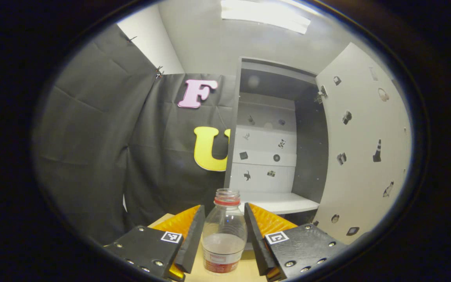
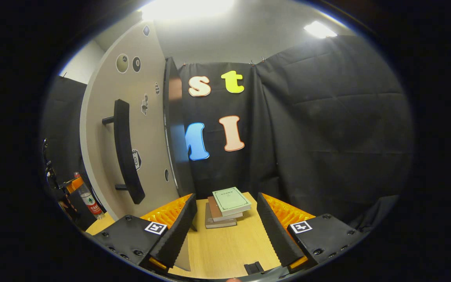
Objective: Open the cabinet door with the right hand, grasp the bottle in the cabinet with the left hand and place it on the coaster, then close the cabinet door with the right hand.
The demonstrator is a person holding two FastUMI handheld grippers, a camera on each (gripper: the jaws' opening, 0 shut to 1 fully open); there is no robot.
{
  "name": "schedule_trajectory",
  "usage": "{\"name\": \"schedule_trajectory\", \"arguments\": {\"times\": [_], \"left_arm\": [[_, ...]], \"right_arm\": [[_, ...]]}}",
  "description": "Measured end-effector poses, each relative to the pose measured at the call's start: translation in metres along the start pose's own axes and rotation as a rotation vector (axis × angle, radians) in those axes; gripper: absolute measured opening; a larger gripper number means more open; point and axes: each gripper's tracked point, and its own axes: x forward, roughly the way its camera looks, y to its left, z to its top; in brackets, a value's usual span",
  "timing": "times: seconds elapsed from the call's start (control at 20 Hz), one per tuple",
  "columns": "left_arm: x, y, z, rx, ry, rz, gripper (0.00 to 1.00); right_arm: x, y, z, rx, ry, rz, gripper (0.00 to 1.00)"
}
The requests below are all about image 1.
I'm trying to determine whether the clear plastic bottle red label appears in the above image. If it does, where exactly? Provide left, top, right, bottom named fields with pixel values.
left=201, top=188, right=248, bottom=274

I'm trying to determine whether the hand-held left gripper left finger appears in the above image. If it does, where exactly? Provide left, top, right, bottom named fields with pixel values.
left=104, top=204, right=206, bottom=282

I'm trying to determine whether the grey cabinet door with stickers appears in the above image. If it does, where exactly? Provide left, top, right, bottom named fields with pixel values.
left=312, top=42, right=413, bottom=245

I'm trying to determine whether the black backdrop cloth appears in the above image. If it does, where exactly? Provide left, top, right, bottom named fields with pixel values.
left=32, top=23, right=238, bottom=245

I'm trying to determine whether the large ceiling light panel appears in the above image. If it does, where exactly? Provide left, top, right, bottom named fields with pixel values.
left=221, top=0, right=311, bottom=34

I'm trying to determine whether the white cabinet shelf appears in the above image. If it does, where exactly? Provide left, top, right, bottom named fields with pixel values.
left=238, top=192, right=320, bottom=215

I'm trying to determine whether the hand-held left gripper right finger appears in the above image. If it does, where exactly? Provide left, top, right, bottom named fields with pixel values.
left=244, top=202, right=348, bottom=282

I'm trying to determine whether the dark grey cabinet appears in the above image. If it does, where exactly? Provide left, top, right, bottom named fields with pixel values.
left=224, top=57, right=330, bottom=226

